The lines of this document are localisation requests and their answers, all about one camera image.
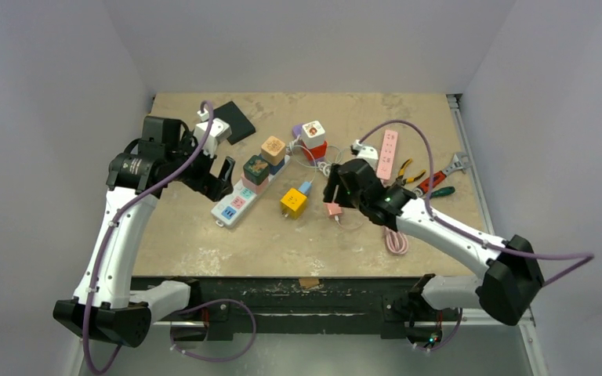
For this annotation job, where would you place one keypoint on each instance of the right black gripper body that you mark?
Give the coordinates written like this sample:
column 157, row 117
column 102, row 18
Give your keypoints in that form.
column 343, row 180

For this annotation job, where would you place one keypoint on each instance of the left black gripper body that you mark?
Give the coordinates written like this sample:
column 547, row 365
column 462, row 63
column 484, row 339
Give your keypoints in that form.
column 199, row 178

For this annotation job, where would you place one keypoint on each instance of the small pink cube charger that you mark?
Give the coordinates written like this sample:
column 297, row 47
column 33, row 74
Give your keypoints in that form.
column 333, row 210

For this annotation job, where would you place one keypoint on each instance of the white power strip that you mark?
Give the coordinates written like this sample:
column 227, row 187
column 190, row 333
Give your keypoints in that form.
column 230, row 210

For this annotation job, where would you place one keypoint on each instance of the pink power strip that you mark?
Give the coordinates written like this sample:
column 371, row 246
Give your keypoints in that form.
column 387, row 155

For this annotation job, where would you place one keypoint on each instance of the yellow cube charger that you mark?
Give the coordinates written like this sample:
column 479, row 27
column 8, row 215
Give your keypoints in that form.
column 293, row 204

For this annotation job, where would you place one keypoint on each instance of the black box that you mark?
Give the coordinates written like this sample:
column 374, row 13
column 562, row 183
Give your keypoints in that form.
column 241, row 127

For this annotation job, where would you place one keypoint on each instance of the green handled screwdriver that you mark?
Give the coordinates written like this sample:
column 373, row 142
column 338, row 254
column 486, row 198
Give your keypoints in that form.
column 442, row 192

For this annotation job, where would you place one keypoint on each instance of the red handled adjustable wrench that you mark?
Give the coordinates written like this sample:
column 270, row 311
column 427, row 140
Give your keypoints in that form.
column 460, row 163

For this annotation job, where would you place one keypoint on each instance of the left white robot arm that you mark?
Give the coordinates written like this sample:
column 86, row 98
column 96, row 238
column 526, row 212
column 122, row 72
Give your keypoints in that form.
column 103, row 306

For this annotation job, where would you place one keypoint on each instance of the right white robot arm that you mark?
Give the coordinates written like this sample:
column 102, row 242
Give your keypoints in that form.
column 505, row 273

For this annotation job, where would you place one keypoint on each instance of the dark green cube charger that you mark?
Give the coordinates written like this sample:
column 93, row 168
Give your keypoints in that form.
column 256, row 169

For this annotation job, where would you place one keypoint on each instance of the red cube charger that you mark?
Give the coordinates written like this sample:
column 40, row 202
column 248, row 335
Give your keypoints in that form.
column 315, row 154

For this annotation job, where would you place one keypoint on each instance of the navy blue cube charger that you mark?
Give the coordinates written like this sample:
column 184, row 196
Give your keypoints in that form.
column 275, row 168

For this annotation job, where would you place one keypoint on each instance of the white cube charger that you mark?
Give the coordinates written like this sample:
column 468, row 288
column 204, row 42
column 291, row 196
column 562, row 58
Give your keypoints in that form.
column 312, row 134

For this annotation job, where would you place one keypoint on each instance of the purple usb hub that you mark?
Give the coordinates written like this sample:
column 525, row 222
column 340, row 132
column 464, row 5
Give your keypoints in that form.
column 297, row 131

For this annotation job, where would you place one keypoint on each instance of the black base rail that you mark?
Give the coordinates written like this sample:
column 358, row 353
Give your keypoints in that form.
column 389, row 307

